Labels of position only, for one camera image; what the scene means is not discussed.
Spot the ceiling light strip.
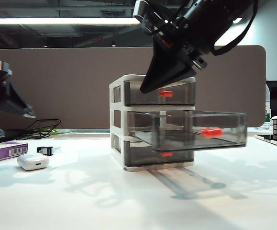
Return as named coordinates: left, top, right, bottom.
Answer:
left=0, top=16, right=243, bottom=26

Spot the flat black pad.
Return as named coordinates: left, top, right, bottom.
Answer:
left=0, top=130, right=27, bottom=146

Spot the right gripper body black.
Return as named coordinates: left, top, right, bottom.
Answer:
left=142, top=9, right=209, bottom=70

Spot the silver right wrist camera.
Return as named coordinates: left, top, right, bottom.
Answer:
left=133, top=0, right=151, bottom=21

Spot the black cable loop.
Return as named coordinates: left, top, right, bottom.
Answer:
left=16, top=119, right=62, bottom=141

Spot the purple and white box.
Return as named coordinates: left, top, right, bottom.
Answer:
left=0, top=141, right=30, bottom=162

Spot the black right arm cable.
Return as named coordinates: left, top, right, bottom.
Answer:
left=210, top=0, right=259, bottom=57

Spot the small black clip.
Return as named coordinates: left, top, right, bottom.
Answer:
left=36, top=146, right=55, bottom=157

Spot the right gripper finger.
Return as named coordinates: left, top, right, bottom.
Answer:
left=154, top=64, right=198, bottom=93
left=139, top=35, right=187, bottom=94

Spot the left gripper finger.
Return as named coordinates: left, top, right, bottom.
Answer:
left=0, top=97, right=28, bottom=118
left=7, top=80, right=37, bottom=118

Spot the white drawer cabinet frame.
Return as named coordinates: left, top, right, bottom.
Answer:
left=109, top=74, right=197, bottom=173

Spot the brown desk partition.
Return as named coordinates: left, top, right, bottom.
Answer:
left=0, top=45, right=267, bottom=130

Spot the smoky grey drawer red handle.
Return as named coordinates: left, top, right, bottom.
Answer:
left=123, top=80, right=197, bottom=106
left=127, top=110, right=248, bottom=152
left=123, top=140, right=195, bottom=168

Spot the white earphone case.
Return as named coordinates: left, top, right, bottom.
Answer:
left=17, top=154, right=49, bottom=171

